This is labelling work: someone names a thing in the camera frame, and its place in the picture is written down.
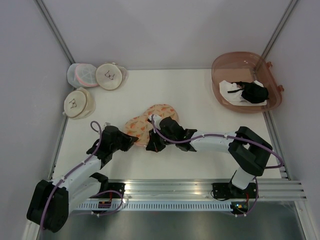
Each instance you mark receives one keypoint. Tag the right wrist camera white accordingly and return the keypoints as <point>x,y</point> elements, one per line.
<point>155,120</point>

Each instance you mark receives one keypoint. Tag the white garment in basket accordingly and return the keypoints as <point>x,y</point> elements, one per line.
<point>235,99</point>

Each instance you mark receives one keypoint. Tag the beige round laundry bag lower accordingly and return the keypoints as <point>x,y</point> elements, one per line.
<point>79,104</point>

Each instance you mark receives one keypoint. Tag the left aluminium corner post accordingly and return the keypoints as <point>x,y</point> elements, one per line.
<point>44,11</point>

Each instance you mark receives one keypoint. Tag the beige round laundry bag upper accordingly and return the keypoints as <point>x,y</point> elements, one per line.
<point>110,76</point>

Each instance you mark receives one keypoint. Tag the white pink mesh laundry bag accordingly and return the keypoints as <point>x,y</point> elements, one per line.
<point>82,75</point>

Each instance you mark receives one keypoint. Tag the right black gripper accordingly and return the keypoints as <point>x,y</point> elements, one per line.
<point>153,144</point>

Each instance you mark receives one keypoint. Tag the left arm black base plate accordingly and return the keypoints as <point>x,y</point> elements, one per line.
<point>111,190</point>

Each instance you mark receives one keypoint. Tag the orange floral mesh laundry bag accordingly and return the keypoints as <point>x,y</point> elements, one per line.
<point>139,126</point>

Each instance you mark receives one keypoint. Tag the beige round laundry bag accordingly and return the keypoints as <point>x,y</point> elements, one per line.
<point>79,104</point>
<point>110,76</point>

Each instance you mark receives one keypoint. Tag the aluminium front rail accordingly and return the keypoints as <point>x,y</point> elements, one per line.
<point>199,189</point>

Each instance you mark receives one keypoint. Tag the white slotted cable duct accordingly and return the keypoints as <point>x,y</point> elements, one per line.
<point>92,205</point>

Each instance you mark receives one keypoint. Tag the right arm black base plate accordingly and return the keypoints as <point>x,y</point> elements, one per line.
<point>225,191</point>

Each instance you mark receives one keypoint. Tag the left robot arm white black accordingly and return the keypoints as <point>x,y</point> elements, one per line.
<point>53,200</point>

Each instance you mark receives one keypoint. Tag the aluminium corner post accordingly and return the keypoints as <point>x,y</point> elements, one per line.
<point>280,27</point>
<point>44,11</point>

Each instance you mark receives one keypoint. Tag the pink translucent plastic basket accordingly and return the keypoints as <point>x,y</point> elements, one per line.
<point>246,67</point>

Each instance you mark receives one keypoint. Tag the right aluminium corner post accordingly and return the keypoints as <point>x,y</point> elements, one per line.
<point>280,27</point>

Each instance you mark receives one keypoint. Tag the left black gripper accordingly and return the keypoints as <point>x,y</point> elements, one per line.
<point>128,140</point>

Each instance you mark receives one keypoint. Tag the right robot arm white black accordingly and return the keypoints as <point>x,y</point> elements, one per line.
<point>249,150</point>

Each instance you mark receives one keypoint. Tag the black bra in basket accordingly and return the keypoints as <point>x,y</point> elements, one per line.
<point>251,92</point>

